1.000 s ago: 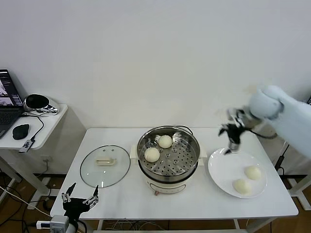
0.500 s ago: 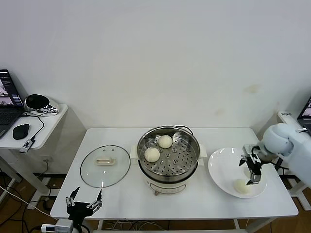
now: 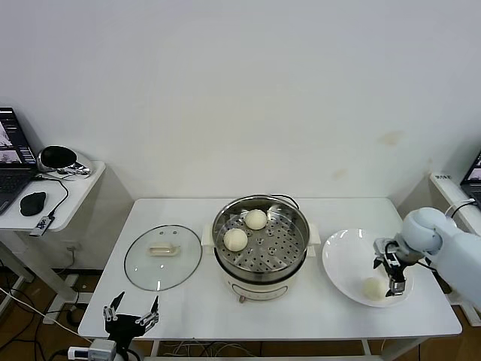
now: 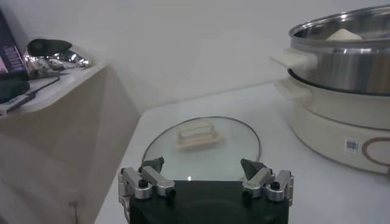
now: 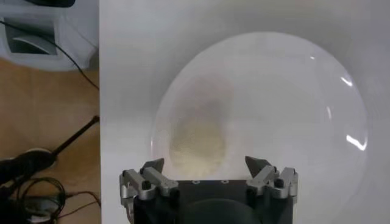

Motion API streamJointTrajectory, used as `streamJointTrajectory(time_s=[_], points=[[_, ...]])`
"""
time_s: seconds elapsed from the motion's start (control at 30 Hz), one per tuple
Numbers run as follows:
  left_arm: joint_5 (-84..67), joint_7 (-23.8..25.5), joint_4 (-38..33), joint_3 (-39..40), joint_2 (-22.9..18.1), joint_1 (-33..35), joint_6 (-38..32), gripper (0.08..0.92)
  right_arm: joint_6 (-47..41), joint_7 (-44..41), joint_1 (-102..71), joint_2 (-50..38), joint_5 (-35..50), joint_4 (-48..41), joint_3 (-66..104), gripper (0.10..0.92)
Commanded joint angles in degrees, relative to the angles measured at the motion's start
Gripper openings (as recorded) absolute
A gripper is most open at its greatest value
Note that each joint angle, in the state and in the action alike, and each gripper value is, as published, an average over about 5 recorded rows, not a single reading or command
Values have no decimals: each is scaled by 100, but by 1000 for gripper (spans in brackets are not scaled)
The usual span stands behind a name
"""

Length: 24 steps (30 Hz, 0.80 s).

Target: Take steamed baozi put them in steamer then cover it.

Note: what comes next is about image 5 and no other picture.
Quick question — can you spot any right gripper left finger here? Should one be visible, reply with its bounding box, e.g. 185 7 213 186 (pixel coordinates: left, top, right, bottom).
118 157 180 214

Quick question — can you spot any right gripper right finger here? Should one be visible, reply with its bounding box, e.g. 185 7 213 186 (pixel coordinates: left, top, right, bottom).
244 155 299 200

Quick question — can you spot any large white plate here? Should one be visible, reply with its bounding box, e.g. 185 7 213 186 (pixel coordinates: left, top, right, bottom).
151 31 371 224

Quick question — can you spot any black plug with rod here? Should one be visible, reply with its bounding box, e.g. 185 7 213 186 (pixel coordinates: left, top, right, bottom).
0 114 101 186

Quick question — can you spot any white moulded plastic housing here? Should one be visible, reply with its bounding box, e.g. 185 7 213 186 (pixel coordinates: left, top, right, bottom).
0 0 100 72

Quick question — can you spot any dark floor cable bundle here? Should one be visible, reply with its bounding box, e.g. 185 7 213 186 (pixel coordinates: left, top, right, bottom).
0 178 101 224

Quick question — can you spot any thin black floor cable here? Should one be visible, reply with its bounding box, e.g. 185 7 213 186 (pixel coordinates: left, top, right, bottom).
0 19 101 91

